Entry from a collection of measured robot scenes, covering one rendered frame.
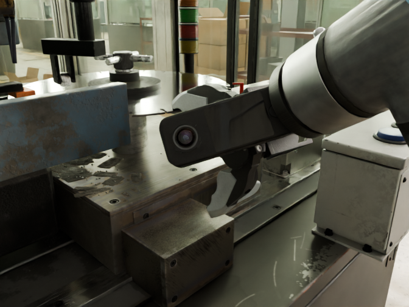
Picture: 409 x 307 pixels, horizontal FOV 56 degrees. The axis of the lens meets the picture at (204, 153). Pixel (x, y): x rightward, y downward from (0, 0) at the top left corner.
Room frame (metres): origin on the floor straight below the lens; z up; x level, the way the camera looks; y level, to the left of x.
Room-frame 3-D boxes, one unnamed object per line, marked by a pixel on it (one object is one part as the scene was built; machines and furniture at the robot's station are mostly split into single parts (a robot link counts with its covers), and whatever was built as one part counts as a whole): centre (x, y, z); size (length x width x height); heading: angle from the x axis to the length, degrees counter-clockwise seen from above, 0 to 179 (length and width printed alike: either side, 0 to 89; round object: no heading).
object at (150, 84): (0.59, 0.12, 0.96); 0.11 x 0.11 x 0.03
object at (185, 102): (0.45, 0.00, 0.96); 0.09 x 0.06 x 0.03; 35
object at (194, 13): (0.88, 0.04, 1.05); 0.05 x 0.04 x 0.03; 46
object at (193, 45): (0.88, 0.04, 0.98); 0.05 x 0.04 x 0.03; 46
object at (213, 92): (0.40, -0.01, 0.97); 0.09 x 0.02 x 0.05; 35
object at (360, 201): (0.56, -0.30, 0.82); 0.28 x 0.11 x 0.15; 136
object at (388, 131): (0.50, -0.26, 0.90); 0.04 x 0.04 x 0.02
